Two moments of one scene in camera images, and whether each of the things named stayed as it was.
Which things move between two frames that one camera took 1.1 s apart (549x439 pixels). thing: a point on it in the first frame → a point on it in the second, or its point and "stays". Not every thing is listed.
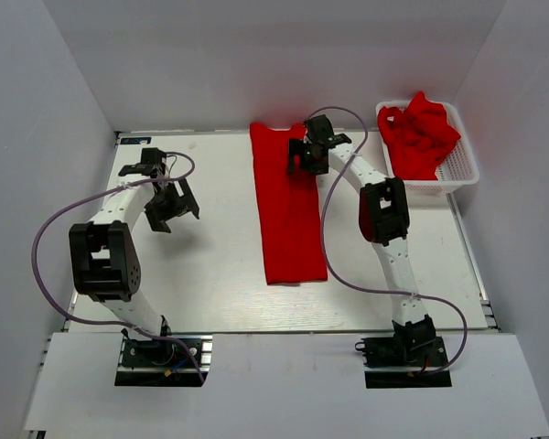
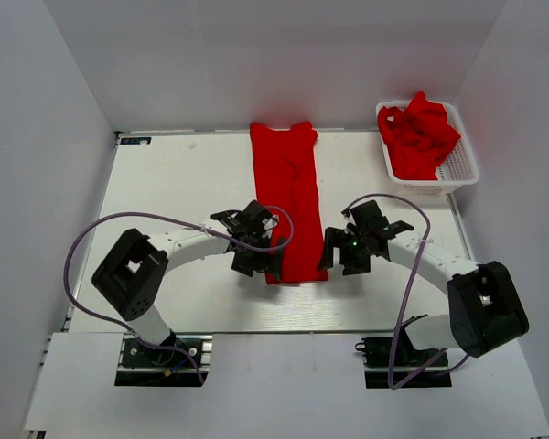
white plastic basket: (457, 167) stays
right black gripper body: (307, 161) → (355, 251)
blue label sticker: (135, 140) stays
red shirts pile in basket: (420, 137) stays
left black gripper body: (168, 204) → (257, 261)
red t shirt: (289, 208) stays
